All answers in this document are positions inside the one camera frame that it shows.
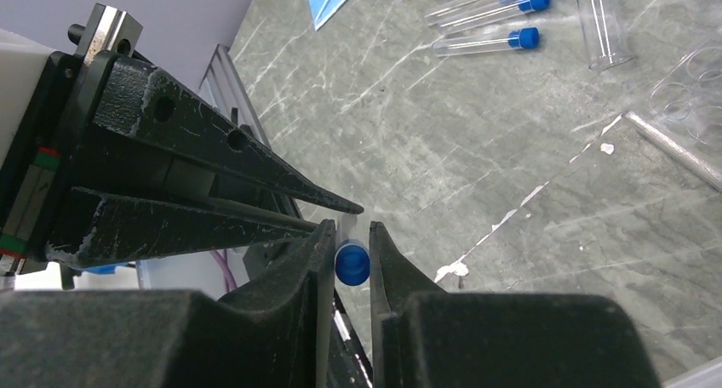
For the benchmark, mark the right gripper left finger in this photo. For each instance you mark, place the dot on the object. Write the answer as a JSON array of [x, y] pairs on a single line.
[[272, 332]]

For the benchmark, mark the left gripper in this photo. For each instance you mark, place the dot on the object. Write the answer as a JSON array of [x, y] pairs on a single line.
[[38, 87]]

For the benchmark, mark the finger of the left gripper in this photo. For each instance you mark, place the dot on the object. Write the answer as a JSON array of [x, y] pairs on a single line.
[[153, 119]]

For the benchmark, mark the clear test tube rack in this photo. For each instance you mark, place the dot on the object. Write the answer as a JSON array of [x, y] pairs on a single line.
[[681, 115]]

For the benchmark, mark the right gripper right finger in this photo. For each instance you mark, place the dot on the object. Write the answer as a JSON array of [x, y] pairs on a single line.
[[424, 336]]

